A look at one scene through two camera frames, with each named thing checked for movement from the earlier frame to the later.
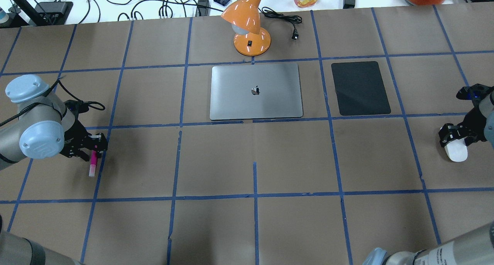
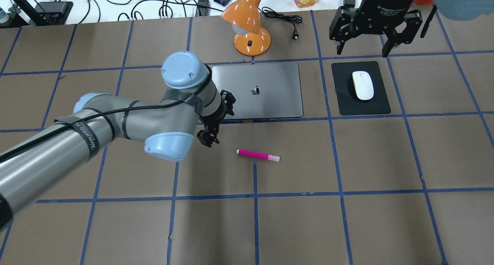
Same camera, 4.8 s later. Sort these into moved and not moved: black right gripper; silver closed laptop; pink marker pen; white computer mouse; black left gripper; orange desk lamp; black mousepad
Moved: white computer mouse; black left gripper; pink marker pen; black right gripper
Not moved: orange desk lamp; black mousepad; silver closed laptop
